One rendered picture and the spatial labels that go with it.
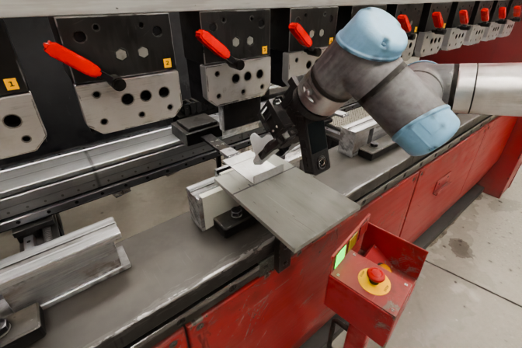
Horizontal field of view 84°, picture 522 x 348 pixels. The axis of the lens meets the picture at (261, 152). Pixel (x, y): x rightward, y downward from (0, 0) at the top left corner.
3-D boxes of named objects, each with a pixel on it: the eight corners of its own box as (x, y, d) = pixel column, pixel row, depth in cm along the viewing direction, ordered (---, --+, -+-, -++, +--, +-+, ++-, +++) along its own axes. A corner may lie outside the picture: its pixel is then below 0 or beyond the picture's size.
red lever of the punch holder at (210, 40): (205, 27, 44) (246, 63, 51) (193, 25, 46) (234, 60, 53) (200, 37, 44) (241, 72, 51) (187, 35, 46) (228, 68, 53)
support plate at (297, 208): (294, 253, 47) (294, 249, 47) (214, 181, 65) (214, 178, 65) (360, 209, 57) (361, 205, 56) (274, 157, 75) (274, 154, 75)
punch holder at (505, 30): (499, 37, 140) (514, -1, 132) (480, 36, 146) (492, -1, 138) (509, 35, 148) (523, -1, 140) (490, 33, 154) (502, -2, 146)
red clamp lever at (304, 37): (300, 20, 54) (323, 51, 61) (285, 19, 57) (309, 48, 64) (295, 29, 54) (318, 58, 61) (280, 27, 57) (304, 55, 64)
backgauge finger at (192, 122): (214, 169, 71) (212, 151, 68) (172, 133, 89) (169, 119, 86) (253, 154, 77) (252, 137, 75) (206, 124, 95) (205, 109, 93)
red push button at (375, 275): (378, 294, 65) (381, 283, 63) (361, 283, 67) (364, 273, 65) (385, 282, 67) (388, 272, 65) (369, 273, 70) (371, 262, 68)
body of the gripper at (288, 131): (283, 108, 60) (315, 70, 50) (304, 143, 58) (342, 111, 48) (254, 116, 56) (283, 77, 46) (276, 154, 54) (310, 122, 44)
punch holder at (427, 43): (419, 57, 97) (433, 2, 89) (395, 53, 103) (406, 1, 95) (439, 52, 105) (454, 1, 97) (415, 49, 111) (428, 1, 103)
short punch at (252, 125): (224, 140, 64) (222, 99, 59) (220, 137, 65) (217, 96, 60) (260, 128, 69) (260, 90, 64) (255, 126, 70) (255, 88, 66)
